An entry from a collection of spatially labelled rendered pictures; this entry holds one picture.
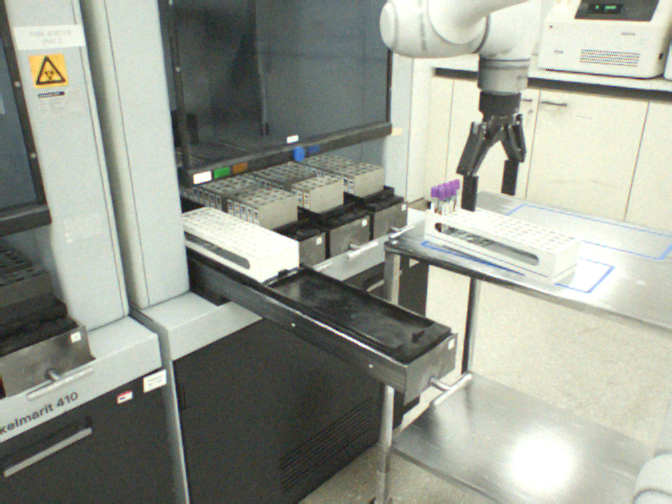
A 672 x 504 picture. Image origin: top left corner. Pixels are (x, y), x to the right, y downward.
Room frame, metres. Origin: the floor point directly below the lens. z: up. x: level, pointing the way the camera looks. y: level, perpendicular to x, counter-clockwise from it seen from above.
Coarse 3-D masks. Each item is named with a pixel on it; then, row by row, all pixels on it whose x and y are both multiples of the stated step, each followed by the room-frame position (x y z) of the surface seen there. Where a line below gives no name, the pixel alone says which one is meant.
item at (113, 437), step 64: (64, 0) 1.00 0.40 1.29; (64, 64) 0.99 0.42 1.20; (64, 128) 0.98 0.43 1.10; (64, 192) 0.96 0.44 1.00; (64, 256) 0.95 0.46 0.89; (128, 320) 1.01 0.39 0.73; (0, 384) 0.81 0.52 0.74; (128, 384) 0.91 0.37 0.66; (0, 448) 0.76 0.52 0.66; (64, 448) 0.82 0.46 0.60; (128, 448) 0.90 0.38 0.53
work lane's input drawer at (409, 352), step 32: (192, 256) 1.15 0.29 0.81; (224, 288) 1.06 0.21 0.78; (256, 288) 1.01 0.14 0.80; (288, 288) 1.01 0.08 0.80; (320, 288) 1.01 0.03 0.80; (352, 288) 0.99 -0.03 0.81; (288, 320) 0.93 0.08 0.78; (320, 320) 0.89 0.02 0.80; (352, 320) 0.89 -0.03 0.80; (384, 320) 0.89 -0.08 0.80; (416, 320) 0.89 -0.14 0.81; (352, 352) 0.83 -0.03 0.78; (384, 352) 0.79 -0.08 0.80; (416, 352) 0.78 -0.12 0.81; (448, 352) 0.83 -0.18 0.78; (416, 384) 0.77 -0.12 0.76; (448, 384) 0.78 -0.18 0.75
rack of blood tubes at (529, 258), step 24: (432, 216) 1.19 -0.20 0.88; (456, 216) 1.18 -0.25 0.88; (480, 216) 1.18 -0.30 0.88; (504, 216) 1.18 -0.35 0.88; (432, 240) 1.19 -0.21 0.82; (456, 240) 1.14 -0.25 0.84; (480, 240) 1.14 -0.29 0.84; (504, 240) 1.06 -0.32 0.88; (528, 240) 1.05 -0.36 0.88; (552, 240) 1.06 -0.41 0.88; (576, 240) 1.05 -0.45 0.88; (504, 264) 1.06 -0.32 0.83; (528, 264) 1.02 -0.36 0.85; (552, 264) 0.99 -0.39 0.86; (576, 264) 1.05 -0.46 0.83
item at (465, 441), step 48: (480, 192) 1.52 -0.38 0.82; (624, 240) 1.20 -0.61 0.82; (384, 288) 1.19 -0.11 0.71; (480, 288) 1.51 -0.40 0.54; (528, 288) 0.99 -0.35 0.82; (576, 288) 0.98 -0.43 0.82; (624, 288) 0.98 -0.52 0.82; (384, 384) 1.18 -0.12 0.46; (480, 384) 1.43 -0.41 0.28; (384, 432) 1.18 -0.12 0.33; (432, 432) 1.23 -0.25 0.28; (480, 432) 1.23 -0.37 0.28; (528, 432) 1.23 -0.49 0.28; (576, 432) 1.24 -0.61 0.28; (384, 480) 1.17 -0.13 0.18; (480, 480) 1.07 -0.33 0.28; (528, 480) 1.07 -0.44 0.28; (576, 480) 1.07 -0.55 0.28; (624, 480) 1.08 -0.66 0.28
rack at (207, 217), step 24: (192, 216) 1.22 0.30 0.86; (216, 216) 1.22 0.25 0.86; (192, 240) 1.22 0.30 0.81; (216, 240) 1.10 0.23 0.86; (240, 240) 1.10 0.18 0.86; (264, 240) 1.09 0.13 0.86; (288, 240) 1.09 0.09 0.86; (240, 264) 1.10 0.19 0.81; (264, 264) 1.02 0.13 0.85; (288, 264) 1.06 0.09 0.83
